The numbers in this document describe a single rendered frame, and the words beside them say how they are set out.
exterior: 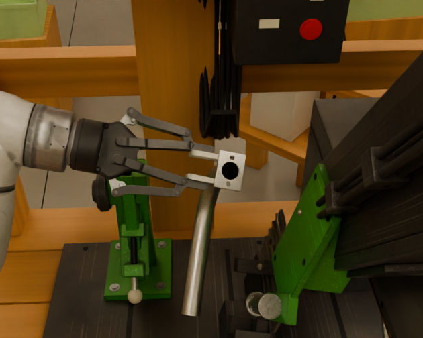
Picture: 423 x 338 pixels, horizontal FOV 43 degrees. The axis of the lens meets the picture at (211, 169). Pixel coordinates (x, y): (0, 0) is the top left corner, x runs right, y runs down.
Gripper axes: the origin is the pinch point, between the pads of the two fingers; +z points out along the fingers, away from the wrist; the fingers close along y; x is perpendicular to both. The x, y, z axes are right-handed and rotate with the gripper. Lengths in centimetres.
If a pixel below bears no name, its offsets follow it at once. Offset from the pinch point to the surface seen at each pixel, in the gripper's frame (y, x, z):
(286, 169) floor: 30, 188, 77
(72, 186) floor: 2, 201, -29
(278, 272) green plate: -13.8, 4.7, 14.5
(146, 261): -16.7, 25.2, -4.4
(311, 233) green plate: -7.1, -6.1, 14.5
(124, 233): -12.1, 22.7, -9.6
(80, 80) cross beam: 16.3, 30.6, -23.1
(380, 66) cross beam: 29.2, 18.8, 34.6
